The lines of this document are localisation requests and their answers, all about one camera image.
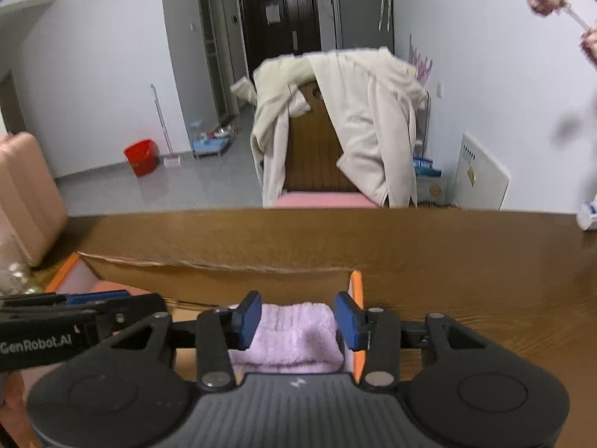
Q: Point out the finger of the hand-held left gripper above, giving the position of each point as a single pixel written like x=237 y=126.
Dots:
x=95 y=297

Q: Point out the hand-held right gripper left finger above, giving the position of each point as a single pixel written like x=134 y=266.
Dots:
x=251 y=321

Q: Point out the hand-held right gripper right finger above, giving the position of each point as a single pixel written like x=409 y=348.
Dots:
x=348 y=323

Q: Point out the lilac fluffy towel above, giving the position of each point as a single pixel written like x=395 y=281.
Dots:
x=291 y=336

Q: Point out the orange cardboard box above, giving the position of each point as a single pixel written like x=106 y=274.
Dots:
x=210 y=284

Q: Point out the pink flat cloth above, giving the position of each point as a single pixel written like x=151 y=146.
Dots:
x=114 y=286

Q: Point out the crumpled clear plastic bag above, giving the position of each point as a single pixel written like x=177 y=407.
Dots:
x=13 y=277

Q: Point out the pink suitcase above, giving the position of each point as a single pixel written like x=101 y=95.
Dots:
x=25 y=196

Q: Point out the pink seat cushion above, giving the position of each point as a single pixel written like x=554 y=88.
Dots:
x=322 y=200

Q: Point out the red bucket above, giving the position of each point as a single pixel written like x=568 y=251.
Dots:
x=141 y=157

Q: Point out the small white carton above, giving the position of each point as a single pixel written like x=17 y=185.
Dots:
x=429 y=190

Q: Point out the white mop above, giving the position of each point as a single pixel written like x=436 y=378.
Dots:
x=172 y=161

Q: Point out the blue packet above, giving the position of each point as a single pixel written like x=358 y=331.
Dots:
x=425 y=165

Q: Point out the wooden chair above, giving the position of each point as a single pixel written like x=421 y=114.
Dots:
x=313 y=149

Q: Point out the blue pet feeding stand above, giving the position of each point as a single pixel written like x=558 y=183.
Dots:
x=210 y=144

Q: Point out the white flat panel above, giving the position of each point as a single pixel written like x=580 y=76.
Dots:
x=480 y=175

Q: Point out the pale beige coat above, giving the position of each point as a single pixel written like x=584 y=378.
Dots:
x=373 y=116

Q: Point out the cream jacket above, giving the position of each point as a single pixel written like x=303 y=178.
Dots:
x=273 y=98

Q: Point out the dark entrance door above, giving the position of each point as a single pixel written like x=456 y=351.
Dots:
x=280 y=14

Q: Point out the grey refrigerator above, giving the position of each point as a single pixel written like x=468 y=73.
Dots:
x=361 y=14

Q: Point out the white wall socket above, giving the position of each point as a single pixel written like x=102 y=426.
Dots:
x=439 y=89

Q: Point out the purple wall sticker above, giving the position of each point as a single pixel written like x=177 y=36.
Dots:
x=422 y=63

